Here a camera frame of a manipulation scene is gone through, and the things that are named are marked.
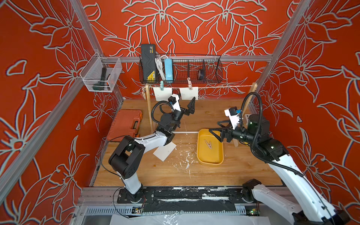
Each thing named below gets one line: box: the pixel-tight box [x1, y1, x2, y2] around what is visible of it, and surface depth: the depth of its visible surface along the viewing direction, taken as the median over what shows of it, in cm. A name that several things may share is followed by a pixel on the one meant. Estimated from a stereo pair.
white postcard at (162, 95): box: [153, 87, 173, 101], surface depth 70 cm
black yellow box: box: [141, 44, 157, 82], surface depth 89 cm
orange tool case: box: [106, 108, 143, 143], surface depth 100 cm
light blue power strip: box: [164, 58, 173, 81], surface depth 91 cm
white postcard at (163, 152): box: [152, 141, 177, 162], surface depth 92 cm
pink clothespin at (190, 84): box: [187, 77, 193, 91], surface depth 64 cm
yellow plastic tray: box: [196, 128, 225, 165], surface depth 89 cm
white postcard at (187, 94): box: [179, 86, 199, 101], surface depth 71 cm
